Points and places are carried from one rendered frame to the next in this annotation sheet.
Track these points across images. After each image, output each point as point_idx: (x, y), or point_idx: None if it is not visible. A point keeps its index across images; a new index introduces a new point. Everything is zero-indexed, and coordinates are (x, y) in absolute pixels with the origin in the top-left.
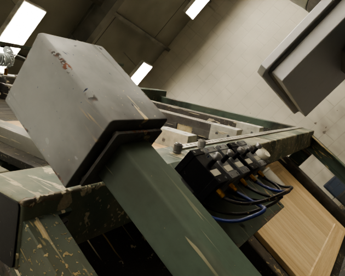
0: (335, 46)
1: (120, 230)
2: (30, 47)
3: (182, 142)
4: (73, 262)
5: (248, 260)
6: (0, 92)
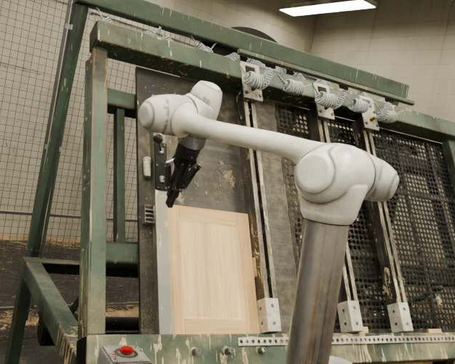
0: None
1: None
2: (299, 70)
3: (263, 327)
4: None
5: None
6: (237, 100)
